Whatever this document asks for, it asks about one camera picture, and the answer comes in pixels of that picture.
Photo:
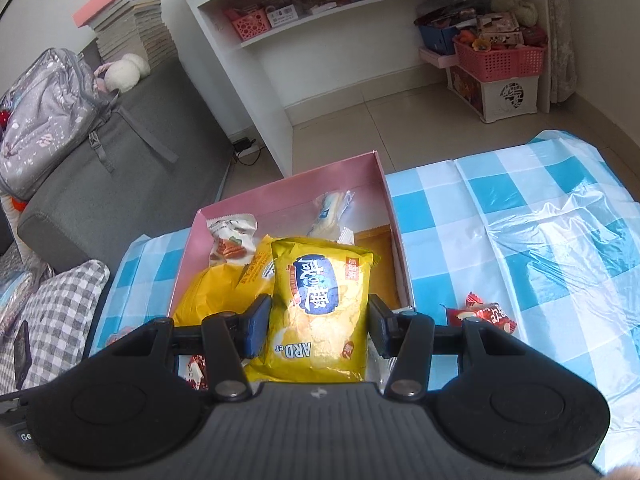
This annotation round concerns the stack of books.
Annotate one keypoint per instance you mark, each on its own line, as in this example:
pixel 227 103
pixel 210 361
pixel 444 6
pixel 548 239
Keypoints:
pixel 135 25

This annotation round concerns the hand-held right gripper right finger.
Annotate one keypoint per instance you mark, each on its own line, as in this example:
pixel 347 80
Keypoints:
pixel 380 327

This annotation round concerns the orange plush toy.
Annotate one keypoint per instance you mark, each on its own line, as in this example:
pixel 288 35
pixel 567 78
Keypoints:
pixel 19 203

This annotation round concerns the long white rice cracker packet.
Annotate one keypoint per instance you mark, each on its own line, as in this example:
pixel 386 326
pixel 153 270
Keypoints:
pixel 327 215

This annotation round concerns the striped colourful cloth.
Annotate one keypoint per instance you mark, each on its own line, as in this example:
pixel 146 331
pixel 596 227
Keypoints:
pixel 15 295

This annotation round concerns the grey patterned backpack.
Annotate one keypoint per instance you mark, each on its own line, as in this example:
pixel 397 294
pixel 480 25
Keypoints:
pixel 45 120

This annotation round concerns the beige yarn plush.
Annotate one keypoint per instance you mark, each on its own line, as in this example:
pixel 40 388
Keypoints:
pixel 515 7

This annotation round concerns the pink plastic tray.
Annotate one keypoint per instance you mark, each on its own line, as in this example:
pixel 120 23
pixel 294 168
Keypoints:
pixel 437 59

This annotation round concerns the white patterned storage box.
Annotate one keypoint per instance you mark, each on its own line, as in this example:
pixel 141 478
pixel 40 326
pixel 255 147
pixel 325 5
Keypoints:
pixel 500 97

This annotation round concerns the grey checked pillow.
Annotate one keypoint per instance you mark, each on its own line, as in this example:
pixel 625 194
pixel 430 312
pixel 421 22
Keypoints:
pixel 55 320

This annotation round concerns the white pecan snack packet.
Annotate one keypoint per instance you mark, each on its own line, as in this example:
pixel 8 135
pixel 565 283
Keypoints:
pixel 230 240

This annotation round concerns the beige lace curtain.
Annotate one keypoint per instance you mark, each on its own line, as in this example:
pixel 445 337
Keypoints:
pixel 560 35

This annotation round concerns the pink cardboard box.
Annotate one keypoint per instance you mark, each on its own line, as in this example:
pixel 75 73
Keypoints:
pixel 295 195

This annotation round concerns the small red candy packet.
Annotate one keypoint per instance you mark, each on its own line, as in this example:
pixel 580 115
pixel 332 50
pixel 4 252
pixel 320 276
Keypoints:
pixel 196 372

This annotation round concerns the blue checked tablecloth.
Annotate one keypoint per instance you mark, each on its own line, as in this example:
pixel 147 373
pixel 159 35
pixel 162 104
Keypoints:
pixel 525 240

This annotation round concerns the white plush toy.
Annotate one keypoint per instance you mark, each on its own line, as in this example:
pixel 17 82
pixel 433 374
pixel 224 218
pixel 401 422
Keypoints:
pixel 125 72

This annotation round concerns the red snack packet white figure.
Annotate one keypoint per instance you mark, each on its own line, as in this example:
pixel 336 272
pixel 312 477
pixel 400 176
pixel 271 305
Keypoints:
pixel 480 316

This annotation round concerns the small pink perforated basket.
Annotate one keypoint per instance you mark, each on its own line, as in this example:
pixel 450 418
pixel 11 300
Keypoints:
pixel 248 24

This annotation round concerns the large plain yellow snack packet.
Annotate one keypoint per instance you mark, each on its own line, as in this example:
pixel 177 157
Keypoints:
pixel 210 295

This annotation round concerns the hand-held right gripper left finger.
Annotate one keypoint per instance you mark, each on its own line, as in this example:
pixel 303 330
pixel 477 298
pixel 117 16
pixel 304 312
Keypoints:
pixel 257 325

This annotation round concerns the white bookshelf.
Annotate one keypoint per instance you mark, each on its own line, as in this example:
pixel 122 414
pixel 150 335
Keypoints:
pixel 325 70

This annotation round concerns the large red plastic basket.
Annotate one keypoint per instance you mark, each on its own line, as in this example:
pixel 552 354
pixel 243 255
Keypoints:
pixel 500 60

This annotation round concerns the yellow snack packet orange print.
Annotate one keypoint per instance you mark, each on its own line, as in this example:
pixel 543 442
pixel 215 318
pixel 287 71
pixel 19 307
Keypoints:
pixel 257 262

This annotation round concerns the blue storage box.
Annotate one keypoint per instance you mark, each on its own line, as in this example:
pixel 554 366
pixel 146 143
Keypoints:
pixel 437 37

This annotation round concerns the white label box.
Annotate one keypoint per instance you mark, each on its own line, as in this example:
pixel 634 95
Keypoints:
pixel 284 16

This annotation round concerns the grey sofa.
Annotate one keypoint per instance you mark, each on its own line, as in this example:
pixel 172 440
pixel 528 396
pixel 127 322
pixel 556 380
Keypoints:
pixel 150 160

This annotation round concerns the yellow chips packet blue logo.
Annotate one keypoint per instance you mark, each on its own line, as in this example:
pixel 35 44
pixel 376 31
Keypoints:
pixel 315 310

